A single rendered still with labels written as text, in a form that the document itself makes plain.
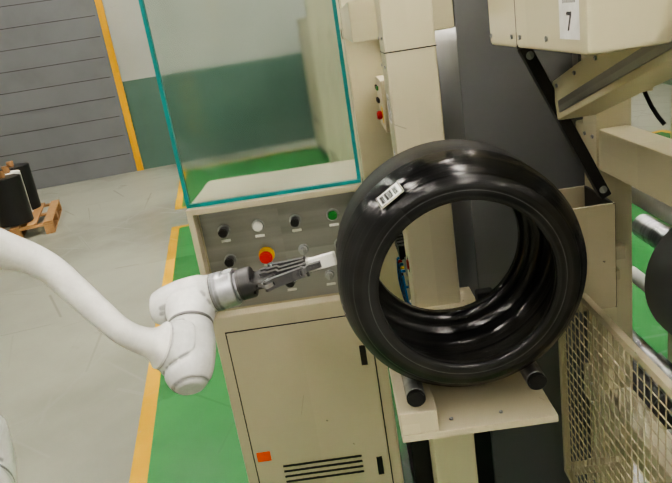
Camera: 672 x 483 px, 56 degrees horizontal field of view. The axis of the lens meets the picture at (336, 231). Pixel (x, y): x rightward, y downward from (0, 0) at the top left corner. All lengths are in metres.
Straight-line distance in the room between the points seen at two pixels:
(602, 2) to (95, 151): 9.97
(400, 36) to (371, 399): 1.21
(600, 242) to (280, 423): 1.21
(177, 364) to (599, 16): 1.01
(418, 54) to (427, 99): 0.11
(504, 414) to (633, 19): 0.94
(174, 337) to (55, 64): 9.45
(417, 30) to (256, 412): 1.36
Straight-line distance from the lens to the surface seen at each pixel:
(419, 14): 1.65
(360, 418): 2.28
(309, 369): 2.18
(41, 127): 10.83
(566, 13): 1.17
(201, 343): 1.40
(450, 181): 1.32
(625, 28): 1.12
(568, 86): 1.59
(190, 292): 1.48
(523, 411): 1.64
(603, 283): 1.86
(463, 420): 1.61
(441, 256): 1.77
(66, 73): 10.68
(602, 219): 1.79
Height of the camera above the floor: 1.74
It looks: 18 degrees down
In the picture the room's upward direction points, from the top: 9 degrees counter-clockwise
